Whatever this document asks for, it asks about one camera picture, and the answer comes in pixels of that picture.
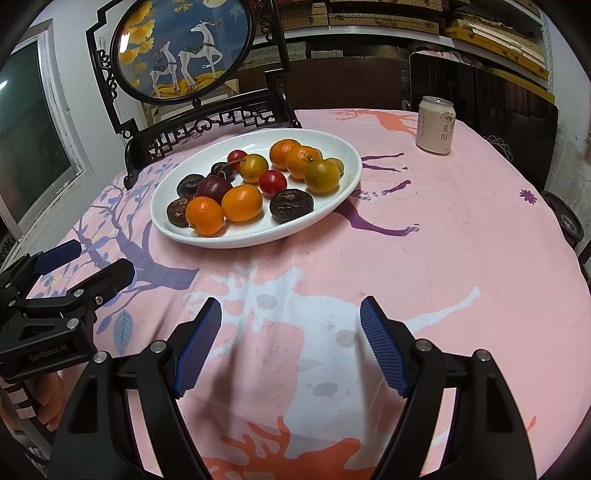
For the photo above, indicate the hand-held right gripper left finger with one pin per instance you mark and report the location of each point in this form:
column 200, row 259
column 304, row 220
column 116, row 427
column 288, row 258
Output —
column 198, row 350

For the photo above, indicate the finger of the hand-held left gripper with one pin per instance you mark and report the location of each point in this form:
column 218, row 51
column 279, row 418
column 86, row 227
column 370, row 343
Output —
column 57, row 256
column 108, row 279

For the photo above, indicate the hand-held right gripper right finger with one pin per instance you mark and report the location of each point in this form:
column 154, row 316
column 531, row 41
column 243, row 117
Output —
column 385, row 350

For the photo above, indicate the white oval plate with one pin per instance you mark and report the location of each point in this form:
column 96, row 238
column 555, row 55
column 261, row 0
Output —
column 258, row 233

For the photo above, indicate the dark red cherry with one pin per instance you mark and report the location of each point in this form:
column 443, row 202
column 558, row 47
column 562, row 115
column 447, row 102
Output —
column 220, row 169

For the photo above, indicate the red cherry tomato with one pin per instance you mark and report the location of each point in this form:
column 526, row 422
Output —
column 272, row 182
column 236, row 156

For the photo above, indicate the small yellow green plum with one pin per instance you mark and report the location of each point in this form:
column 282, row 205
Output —
column 338, row 164

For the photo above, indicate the person's left hand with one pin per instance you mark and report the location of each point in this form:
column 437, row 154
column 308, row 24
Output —
column 51, row 399

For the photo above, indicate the white framed window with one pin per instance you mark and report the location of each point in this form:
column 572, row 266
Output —
column 32, row 129

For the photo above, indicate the dark purple plum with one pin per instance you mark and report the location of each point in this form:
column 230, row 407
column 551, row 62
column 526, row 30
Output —
column 214, row 188

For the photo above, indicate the yellow orange plum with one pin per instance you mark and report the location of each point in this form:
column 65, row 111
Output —
column 253, row 168

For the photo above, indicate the black wheel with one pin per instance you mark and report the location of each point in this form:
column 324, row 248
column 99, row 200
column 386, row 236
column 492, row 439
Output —
column 565, row 219

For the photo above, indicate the pale beverage can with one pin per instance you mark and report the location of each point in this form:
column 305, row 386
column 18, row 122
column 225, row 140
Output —
column 435, row 129

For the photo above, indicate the round painted screen on stand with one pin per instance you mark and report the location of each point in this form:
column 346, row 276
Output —
column 184, row 46

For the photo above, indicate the black chair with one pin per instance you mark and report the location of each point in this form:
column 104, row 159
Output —
column 485, row 106

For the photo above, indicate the storage shelf with flat boxes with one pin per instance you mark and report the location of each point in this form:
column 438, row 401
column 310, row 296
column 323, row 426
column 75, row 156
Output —
column 392, row 18

